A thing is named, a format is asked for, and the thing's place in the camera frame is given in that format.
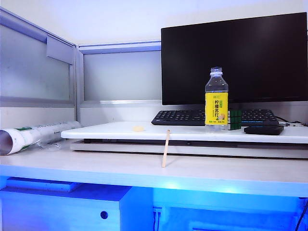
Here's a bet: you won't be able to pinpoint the thin wooden stick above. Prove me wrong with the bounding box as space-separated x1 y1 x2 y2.
161 129 172 169

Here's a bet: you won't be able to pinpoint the clear bottle with yellow label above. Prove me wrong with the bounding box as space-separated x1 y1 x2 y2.
205 66 229 133

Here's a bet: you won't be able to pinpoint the black computer keyboard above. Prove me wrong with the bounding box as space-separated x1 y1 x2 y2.
151 109 280 127

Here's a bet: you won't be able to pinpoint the white board platform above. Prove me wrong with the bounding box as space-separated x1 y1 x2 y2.
61 121 308 144

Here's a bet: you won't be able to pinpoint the grey flat base slab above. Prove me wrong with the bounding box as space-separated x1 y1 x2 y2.
70 139 308 159

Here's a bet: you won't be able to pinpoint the dark Rubik's cube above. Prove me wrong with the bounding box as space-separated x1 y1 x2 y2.
227 109 243 131

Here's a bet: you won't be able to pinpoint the black computer monitor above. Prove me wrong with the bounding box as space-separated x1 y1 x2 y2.
161 12 308 106

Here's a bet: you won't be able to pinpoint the flat black rectangular device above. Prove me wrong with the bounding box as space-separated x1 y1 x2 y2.
244 125 285 135

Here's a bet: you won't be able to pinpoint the white paper cup sleeve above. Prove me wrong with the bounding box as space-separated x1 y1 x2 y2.
0 120 82 156

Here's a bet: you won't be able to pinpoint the white under-desk slab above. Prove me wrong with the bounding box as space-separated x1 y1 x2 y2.
5 177 81 193

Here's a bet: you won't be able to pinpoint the white under-desk drawer cabinet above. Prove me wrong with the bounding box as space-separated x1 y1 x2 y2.
0 186 132 231

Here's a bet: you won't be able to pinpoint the grey aluminium partition frame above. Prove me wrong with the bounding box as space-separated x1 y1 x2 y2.
0 6 162 126

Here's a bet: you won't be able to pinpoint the grey partition bracket plate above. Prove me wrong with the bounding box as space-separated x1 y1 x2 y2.
46 34 74 65

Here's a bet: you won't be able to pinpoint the cables behind keyboard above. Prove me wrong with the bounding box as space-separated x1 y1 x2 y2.
274 115 308 128

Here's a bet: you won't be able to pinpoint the black hanging cable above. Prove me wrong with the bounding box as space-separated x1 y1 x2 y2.
295 210 308 231

